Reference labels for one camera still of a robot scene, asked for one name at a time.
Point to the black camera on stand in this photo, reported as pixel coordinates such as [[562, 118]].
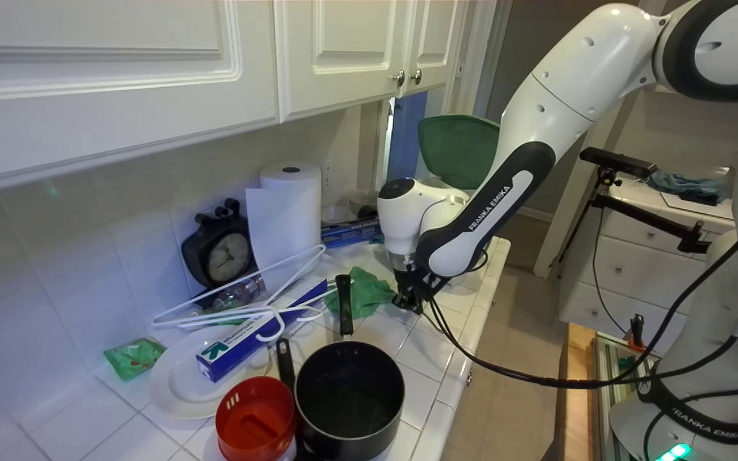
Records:
[[633, 210]]

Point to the green cloth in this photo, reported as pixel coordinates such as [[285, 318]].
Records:
[[367, 293]]

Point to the white plastic hanger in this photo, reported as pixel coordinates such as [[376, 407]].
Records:
[[241, 299]]

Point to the red bowl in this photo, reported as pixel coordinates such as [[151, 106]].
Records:
[[253, 421]]

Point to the blue foil box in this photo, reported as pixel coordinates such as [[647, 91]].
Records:
[[234, 348]]

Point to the wooden board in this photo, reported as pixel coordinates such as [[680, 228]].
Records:
[[578, 424]]

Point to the white paper towel roll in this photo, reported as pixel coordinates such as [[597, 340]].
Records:
[[282, 215]]

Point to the blue box behind bin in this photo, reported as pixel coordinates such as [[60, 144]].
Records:
[[347, 233]]

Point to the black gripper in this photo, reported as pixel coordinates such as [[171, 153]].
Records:
[[412, 287]]

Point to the white upper cabinets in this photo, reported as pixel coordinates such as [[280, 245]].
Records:
[[88, 83]]

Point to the black saucepan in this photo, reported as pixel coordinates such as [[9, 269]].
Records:
[[350, 392]]

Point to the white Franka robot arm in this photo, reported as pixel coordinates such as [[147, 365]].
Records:
[[688, 406]]

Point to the green bin lid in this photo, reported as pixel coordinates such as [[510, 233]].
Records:
[[457, 149]]

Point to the white plate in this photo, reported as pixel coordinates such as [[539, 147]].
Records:
[[178, 382]]

